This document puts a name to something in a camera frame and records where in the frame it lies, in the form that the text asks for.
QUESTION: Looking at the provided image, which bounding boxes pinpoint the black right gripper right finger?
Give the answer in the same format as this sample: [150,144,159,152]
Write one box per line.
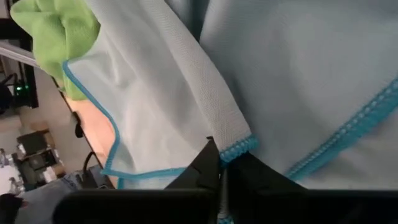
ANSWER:
[224,151,308,224]

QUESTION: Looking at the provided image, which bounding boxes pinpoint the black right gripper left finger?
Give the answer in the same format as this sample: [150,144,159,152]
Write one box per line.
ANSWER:
[164,136,221,224]

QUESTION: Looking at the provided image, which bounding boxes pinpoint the light blue microfiber towel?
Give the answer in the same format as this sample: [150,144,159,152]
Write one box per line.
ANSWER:
[63,0,398,224]

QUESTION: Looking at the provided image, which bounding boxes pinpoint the green microfiber towel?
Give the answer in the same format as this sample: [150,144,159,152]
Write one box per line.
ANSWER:
[9,0,103,101]

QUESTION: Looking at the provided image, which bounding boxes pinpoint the person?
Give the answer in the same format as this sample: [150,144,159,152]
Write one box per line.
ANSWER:
[14,172,116,224]

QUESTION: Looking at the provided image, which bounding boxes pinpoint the cluttered equipment shelf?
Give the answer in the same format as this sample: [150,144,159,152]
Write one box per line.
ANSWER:
[0,120,67,195]

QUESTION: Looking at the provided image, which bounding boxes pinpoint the black table edge bracket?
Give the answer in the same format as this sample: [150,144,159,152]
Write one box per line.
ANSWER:
[72,111,86,139]

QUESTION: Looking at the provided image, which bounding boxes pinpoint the silver aluminium rail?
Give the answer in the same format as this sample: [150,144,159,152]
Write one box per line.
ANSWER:
[0,39,41,68]

